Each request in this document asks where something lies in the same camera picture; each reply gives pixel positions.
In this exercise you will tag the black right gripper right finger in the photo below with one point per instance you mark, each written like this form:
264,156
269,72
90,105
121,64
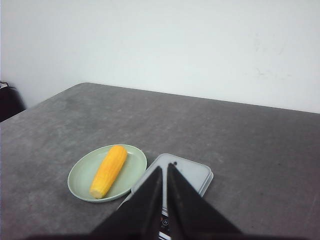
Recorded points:
190,216

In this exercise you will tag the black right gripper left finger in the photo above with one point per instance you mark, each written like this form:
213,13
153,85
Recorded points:
138,218

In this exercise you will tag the yellow corn cob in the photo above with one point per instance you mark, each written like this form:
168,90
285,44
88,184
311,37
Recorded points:
108,171

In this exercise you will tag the silver digital kitchen scale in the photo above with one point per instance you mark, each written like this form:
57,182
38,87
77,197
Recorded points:
197,174

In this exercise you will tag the green oval plate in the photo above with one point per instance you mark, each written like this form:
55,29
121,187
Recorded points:
82,174

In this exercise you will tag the dark chair in background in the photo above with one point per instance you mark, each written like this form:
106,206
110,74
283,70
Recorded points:
11,102

